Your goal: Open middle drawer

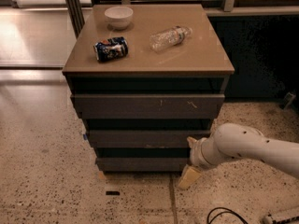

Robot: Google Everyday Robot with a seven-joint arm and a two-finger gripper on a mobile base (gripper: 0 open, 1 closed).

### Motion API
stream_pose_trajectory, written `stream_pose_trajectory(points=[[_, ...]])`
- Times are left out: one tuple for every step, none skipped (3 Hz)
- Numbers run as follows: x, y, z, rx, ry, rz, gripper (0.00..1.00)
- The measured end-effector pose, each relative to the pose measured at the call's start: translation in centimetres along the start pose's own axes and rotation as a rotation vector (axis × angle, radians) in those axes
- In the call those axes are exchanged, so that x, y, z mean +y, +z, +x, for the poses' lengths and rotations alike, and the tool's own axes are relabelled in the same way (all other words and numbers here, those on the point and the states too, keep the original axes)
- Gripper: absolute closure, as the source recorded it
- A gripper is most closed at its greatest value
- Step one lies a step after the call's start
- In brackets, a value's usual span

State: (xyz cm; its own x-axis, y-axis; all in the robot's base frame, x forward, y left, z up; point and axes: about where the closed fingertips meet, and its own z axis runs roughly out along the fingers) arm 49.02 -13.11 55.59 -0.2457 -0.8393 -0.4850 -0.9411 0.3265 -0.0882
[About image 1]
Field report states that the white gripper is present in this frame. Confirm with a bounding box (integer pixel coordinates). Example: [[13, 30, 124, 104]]
[[178, 136, 218, 189]]

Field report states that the dark top drawer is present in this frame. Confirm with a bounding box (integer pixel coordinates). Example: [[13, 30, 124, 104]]
[[71, 94, 224, 119]]

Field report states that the dark bottom drawer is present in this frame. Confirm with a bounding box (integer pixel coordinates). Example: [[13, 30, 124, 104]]
[[95, 158, 188, 172]]

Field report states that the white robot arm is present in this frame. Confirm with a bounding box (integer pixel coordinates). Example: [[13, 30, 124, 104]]
[[178, 123, 299, 189]]

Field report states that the white ceramic bowl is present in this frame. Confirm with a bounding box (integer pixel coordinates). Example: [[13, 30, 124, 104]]
[[105, 6, 134, 30]]

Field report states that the blue tape piece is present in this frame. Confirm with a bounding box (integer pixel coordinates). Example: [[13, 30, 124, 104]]
[[82, 133, 88, 140]]

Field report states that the black tape mark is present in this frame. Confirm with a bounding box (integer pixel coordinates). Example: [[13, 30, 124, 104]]
[[106, 190, 120, 196]]

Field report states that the brown drawer cabinet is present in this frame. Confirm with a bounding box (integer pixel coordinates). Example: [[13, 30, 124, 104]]
[[63, 5, 234, 160]]

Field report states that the crushed blue soda can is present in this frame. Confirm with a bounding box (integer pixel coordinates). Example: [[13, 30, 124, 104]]
[[93, 36, 128, 62]]

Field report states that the small grey floor object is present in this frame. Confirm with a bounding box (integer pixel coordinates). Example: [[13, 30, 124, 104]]
[[283, 92, 296, 109]]

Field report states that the grey power strip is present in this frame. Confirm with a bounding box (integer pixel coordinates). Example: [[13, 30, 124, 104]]
[[263, 207, 299, 224]]

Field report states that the clear plastic water bottle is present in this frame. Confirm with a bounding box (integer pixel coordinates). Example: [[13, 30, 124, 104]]
[[149, 26, 192, 52]]

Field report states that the dark drawer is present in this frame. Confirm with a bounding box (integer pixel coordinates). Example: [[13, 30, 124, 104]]
[[71, 94, 224, 119], [95, 158, 188, 172], [87, 130, 210, 148]]

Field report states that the black cable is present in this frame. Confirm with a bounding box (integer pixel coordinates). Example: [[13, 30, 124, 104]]
[[206, 206, 249, 224]]

